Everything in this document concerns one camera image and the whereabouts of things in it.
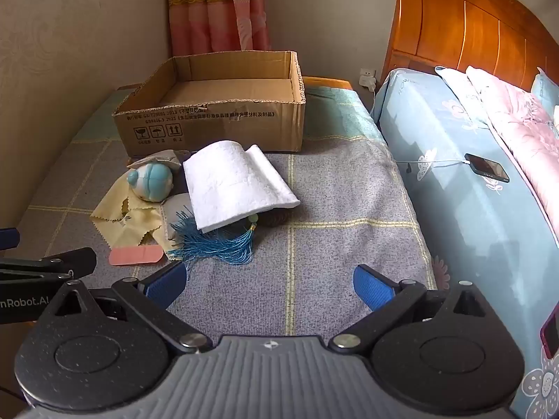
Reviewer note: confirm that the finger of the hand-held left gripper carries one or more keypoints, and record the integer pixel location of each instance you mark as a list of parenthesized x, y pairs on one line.
[(56, 264), (8, 239)]

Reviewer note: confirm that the white wall socket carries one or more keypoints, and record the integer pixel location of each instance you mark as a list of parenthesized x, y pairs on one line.
[(367, 72)]

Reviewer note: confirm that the black smartphone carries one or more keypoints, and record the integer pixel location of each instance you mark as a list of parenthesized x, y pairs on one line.
[(487, 168)]

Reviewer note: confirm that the white charger plug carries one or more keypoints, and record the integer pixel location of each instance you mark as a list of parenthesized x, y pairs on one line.
[(367, 83)]

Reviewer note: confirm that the beige cloth pouch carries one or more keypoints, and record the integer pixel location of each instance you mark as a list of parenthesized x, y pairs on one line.
[(168, 157)]

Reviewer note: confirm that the maroon smartphone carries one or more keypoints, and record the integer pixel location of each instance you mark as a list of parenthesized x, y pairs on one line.
[(551, 336)]

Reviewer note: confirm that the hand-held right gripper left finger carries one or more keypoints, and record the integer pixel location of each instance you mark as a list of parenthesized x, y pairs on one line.
[(168, 281)]

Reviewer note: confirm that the cardboard box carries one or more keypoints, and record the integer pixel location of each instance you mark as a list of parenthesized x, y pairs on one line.
[(218, 126)]

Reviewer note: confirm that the bed with blue floral sheet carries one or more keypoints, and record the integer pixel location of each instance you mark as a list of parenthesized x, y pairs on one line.
[(436, 139)]

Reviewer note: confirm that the wooden bed headboard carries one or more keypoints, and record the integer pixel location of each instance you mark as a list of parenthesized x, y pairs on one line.
[(458, 30)]

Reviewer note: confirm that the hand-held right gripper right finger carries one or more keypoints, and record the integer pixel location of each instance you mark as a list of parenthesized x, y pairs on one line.
[(371, 290)]

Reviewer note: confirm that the wooden bench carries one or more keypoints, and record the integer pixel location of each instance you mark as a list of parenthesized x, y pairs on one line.
[(327, 84)]

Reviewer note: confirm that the pale patterned sachet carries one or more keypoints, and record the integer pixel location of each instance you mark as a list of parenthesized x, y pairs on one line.
[(177, 207)]

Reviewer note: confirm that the blue tassel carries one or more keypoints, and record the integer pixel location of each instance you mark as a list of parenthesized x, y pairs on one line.
[(218, 246)]

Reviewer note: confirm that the pink patterned curtain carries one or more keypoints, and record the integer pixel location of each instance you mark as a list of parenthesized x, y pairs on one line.
[(209, 17)]

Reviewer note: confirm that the blue pillow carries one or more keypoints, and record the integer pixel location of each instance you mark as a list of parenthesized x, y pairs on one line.
[(546, 89)]

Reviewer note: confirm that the pink adhesive bandage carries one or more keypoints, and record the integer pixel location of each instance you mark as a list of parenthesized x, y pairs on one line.
[(135, 255)]

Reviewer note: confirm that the white paper piece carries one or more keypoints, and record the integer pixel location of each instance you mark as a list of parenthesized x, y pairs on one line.
[(227, 183)]

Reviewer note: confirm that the yellow lens cloth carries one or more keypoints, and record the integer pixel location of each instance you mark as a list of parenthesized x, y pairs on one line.
[(144, 222), (111, 207)]

